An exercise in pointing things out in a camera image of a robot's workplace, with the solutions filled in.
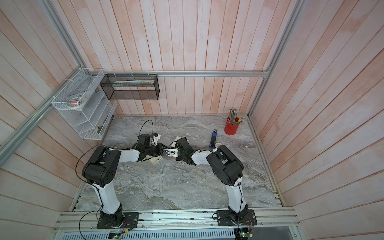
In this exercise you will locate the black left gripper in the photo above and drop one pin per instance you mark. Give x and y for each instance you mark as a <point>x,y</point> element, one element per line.
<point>160,147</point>

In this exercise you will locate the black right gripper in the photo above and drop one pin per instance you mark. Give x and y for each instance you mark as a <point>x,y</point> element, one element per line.
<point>179,158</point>

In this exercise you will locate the cream drawer jewelry box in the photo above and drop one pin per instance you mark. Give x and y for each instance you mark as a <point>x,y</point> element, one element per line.
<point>155,160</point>

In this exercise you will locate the cream small gift box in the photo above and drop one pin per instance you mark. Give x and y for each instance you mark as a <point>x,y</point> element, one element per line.
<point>176,139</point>

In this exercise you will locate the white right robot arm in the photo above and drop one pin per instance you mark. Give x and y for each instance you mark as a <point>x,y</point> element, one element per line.
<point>225,165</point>

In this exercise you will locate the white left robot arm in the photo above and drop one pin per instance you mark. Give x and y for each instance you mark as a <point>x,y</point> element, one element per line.
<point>101,168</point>

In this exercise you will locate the red pencil cup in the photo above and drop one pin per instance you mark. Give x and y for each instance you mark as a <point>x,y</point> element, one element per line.
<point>231,128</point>

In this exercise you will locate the coloured pencils bundle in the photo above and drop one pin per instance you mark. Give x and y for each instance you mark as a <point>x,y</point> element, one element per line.
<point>233,119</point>

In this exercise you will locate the tape roll on shelf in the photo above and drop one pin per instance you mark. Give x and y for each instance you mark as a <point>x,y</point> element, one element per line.
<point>75,103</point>

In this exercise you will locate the black wire mesh basket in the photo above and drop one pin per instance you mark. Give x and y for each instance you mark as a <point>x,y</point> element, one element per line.
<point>131,87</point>

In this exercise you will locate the white wire mesh shelf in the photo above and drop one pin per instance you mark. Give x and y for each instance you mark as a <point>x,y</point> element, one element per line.
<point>92,120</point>

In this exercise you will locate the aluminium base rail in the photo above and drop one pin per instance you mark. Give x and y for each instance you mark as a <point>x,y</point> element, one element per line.
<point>180,219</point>

